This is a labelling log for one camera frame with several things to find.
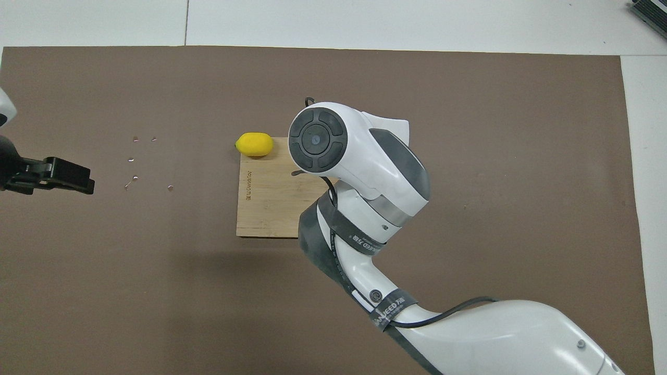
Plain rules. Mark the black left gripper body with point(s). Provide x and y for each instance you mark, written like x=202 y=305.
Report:
x=15 y=174

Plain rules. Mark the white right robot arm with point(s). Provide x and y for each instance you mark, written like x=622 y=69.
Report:
x=365 y=156

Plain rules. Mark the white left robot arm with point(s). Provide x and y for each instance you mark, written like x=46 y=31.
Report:
x=5 y=107

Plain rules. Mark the brown table mat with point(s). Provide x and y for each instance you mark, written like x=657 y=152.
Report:
x=156 y=302

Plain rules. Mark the yellow lemon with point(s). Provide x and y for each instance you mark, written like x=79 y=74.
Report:
x=254 y=144

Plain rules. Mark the wooden cutting board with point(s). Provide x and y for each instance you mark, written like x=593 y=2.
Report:
x=266 y=203

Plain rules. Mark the grey ribbed device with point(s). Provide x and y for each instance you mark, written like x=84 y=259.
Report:
x=650 y=10

